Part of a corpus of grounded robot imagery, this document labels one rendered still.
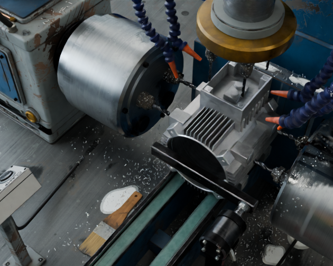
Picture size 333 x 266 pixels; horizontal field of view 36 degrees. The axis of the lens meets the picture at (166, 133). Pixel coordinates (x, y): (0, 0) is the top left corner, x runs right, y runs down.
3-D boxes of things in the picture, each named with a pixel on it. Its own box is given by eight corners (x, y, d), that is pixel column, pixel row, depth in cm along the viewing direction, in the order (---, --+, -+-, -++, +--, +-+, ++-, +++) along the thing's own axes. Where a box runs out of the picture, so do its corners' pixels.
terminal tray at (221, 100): (227, 81, 115) (230, 57, 109) (268, 101, 111) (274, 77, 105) (197, 112, 109) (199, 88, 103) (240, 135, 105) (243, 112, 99)
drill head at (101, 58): (91, 48, 146) (80, -28, 127) (196, 104, 132) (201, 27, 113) (27, 99, 133) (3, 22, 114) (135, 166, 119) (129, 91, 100)
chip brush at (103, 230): (131, 189, 129) (131, 187, 128) (147, 199, 127) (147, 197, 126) (77, 249, 118) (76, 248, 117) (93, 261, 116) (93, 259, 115)
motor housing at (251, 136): (207, 117, 128) (213, 61, 114) (274, 153, 121) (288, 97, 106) (159, 169, 118) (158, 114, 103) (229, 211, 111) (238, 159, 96)
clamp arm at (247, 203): (258, 206, 102) (157, 146, 112) (260, 198, 100) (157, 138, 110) (249, 218, 100) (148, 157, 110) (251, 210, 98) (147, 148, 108)
